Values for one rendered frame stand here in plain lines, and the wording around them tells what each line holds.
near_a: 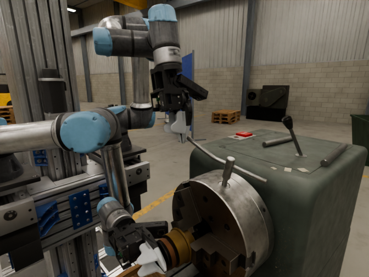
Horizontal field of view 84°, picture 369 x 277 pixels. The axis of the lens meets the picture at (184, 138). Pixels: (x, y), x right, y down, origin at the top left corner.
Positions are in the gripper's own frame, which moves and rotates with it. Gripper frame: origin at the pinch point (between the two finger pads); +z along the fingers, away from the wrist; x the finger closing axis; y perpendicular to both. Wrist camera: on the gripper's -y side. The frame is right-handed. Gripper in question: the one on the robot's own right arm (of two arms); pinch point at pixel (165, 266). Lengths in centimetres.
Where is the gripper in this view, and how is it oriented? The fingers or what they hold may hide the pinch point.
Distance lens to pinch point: 58.2
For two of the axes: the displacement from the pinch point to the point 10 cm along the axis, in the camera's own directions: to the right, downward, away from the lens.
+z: 6.3, 1.9, -7.5
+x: 0.0, -9.7, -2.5
